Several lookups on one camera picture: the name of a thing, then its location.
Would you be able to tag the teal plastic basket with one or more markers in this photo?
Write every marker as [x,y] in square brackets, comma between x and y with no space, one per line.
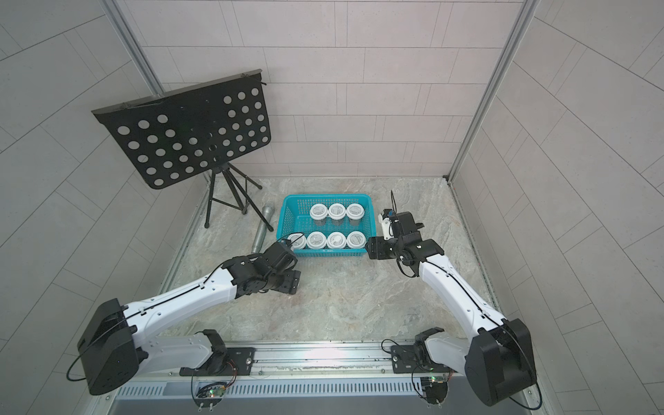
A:
[295,215]

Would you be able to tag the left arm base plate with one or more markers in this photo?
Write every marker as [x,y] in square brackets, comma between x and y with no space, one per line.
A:
[236,361]

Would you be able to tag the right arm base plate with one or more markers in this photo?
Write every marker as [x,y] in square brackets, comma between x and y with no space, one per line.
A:
[404,362]

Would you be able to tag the yogurt cup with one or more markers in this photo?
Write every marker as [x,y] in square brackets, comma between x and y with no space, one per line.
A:
[336,241]
[355,212]
[297,241]
[319,214]
[337,213]
[356,240]
[316,241]

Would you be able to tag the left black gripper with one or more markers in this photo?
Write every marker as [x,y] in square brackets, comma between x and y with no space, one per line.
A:
[293,280]

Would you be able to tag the right circuit board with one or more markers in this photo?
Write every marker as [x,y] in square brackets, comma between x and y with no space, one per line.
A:
[434,391]

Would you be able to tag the aluminium mounting rail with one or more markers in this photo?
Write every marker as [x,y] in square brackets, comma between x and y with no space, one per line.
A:
[335,356]

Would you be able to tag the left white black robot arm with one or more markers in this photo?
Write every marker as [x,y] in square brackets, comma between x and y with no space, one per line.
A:
[117,342]

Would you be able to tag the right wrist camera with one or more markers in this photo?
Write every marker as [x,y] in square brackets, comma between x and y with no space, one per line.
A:
[386,223]

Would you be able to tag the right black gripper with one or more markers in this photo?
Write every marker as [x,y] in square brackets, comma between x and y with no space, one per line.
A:
[377,243]

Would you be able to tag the circuit board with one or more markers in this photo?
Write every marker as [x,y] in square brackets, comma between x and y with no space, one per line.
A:
[434,391]
[209,396]

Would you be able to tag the black perforated music stand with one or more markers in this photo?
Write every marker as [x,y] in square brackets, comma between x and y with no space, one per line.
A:
[187,132]

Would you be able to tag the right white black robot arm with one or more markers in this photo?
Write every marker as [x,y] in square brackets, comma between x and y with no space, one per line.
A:
[497,356]

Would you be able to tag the left circuit board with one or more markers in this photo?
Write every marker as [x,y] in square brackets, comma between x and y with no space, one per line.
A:
[209,396]

